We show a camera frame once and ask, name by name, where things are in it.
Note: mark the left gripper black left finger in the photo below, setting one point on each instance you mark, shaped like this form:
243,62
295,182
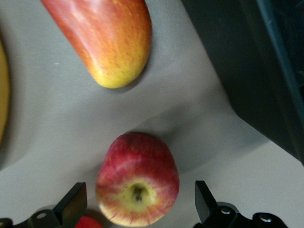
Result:
66,209

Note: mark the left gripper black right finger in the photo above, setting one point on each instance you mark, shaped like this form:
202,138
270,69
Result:
213,213

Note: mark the red yellow apple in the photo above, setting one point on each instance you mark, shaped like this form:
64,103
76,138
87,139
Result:
137,171

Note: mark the yellow banana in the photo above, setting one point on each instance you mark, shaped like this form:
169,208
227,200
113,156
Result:
3,95

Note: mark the black plastic box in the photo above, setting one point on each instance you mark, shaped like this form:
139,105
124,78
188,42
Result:
261,71

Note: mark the red pomegranate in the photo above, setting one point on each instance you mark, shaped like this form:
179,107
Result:
88,223

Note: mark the brown table cover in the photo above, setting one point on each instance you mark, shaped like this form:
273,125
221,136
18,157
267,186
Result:
59,118

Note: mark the red yellow mango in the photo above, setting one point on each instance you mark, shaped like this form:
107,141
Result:
107,42

